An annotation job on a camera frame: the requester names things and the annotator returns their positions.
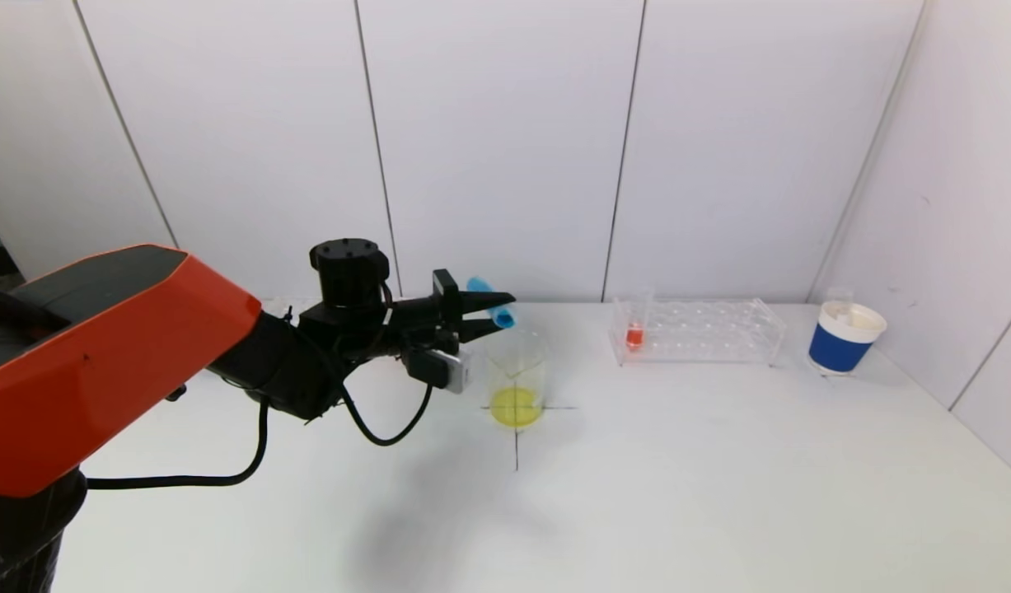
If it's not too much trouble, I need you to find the blue and white paper cup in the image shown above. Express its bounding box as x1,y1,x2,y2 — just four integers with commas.
807,301,887,376

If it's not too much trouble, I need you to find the test tube with blue liquid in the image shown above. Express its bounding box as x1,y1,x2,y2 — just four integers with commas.
466,277,517,329

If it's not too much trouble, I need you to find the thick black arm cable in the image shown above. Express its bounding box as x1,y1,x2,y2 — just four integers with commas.
85,399,272,490

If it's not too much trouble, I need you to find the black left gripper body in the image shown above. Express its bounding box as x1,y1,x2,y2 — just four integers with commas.
392,268,464,339

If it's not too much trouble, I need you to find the clear glass beaker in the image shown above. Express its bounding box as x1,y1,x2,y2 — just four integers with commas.
484,328,549,429

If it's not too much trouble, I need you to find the test tube with red liquid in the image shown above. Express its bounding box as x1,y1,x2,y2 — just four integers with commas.
625,287,656,353

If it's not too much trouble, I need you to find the thin black camera cable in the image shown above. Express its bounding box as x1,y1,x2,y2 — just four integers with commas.
339,381,435,448

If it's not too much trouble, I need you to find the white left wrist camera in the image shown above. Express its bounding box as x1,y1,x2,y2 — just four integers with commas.
406,346,475,395

